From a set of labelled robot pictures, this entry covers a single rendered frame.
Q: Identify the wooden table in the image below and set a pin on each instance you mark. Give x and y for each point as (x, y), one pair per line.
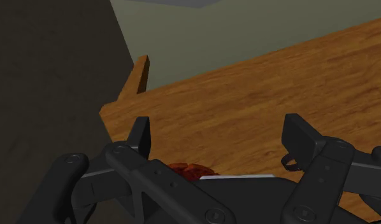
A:
(240, 108)

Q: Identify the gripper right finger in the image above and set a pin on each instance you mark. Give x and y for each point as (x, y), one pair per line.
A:
(321, 173)

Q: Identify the red-brown lumpy thing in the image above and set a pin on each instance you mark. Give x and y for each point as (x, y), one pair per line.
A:
(192, 170)

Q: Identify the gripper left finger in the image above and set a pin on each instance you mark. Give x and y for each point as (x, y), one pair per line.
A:
(165, 183)

